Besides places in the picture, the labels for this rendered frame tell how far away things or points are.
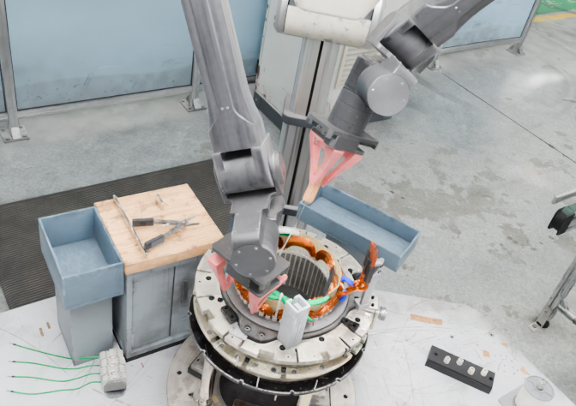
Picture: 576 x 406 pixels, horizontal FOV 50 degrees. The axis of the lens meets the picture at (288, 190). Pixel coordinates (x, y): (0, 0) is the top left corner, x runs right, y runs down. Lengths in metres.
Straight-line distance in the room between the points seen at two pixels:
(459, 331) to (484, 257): 1.57
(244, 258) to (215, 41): 0.26
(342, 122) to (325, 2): 0.41
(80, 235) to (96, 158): 1.94
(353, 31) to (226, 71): 0.57
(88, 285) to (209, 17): 0.60
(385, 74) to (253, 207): 0.24
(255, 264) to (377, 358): 0.73
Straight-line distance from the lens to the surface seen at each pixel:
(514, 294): 3.01
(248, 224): 0.76
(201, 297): 1.06
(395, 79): 0.82
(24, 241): 2.76
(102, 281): 1.16
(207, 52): 0.74
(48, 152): 3.27
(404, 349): 1.49
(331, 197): 1.41
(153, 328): 1.32
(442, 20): 0.87
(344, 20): 1.26
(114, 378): 1.29
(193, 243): 1.19
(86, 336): 1.30
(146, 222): 1.19
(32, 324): 1.44
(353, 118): 0.89
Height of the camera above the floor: 1.88
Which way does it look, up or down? 37 degrees down
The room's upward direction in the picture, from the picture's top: 12 degrees clockwise
